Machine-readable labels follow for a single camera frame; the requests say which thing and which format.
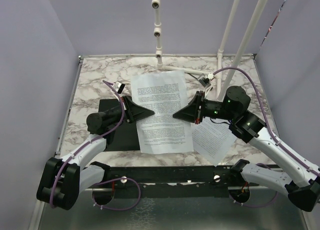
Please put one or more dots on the black mounting rail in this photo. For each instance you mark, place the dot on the black mounting rail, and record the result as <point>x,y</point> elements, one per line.
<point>168,181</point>

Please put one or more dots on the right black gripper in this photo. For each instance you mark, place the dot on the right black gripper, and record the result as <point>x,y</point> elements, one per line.
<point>191,111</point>

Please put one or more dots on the printed paper sheet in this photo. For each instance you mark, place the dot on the printed paper sheet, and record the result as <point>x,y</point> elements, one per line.
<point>164,93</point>
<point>212,139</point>

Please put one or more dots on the orange handled screwdriver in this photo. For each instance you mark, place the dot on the orange handled screwdriver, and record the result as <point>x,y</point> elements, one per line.
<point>193,76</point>

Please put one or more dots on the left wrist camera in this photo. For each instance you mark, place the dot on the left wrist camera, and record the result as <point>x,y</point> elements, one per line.
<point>119,87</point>

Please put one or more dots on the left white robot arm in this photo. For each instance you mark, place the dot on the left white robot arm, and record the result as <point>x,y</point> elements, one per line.
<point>64,179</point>

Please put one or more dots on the white pvc pipe frame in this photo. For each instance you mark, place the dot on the white pvc pipe frame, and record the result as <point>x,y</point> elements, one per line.
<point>220,85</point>

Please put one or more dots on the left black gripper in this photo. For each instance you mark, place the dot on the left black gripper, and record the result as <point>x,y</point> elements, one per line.
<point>134,111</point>

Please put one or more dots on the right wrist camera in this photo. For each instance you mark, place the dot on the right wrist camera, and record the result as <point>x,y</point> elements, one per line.
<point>205,80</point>

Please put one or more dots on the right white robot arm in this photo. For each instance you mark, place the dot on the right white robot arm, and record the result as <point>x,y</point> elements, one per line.
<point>299,179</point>

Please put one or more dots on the aluminium frame rail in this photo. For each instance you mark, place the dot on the aluminium frame rail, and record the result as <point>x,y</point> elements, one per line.
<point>253,207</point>

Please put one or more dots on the grey black folder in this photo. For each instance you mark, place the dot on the grey black folder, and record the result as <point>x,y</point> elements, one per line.
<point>125,137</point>

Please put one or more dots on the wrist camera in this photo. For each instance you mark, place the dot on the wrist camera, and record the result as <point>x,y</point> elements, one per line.
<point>119,87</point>
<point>205,80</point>

